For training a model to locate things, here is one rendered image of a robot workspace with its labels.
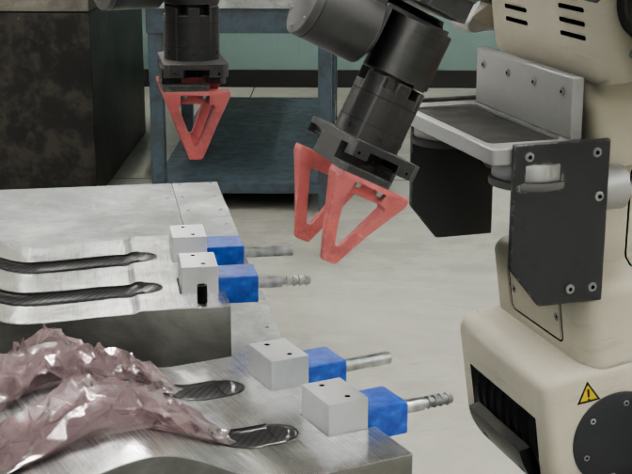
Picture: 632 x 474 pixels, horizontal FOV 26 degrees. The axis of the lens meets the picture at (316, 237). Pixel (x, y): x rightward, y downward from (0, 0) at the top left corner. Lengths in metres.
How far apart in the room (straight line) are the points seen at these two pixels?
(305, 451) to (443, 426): 2.20
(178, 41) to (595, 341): 0.52
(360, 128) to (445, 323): 2.88
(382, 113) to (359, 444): 0.26
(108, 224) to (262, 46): 5.98
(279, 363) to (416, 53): 0.30
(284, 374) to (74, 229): 0.79
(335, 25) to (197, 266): 0.36
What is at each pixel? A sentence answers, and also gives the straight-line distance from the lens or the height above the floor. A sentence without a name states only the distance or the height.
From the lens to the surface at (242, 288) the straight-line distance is 1.35.
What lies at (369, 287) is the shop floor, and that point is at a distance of 4.26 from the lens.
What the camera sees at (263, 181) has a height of 0.11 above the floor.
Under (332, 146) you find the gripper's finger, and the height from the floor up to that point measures 1.08.
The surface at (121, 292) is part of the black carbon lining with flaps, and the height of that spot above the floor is 0.88.
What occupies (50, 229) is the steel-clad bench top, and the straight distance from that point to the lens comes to 1.93.
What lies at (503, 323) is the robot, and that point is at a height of 0.80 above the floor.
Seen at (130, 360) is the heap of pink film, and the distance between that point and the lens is 1.15.
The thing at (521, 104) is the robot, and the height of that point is 1.06.
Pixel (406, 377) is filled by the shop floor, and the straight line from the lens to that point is 3.55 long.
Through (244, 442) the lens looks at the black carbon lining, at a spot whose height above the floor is 0.85.
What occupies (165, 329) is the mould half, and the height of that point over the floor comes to 0.87.
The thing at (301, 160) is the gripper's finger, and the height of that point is 1.06.
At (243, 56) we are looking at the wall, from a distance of 7.91.
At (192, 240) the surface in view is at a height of 0.91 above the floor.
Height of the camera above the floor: 1.31
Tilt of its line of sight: 16 degrees down
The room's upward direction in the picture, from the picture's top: straight up
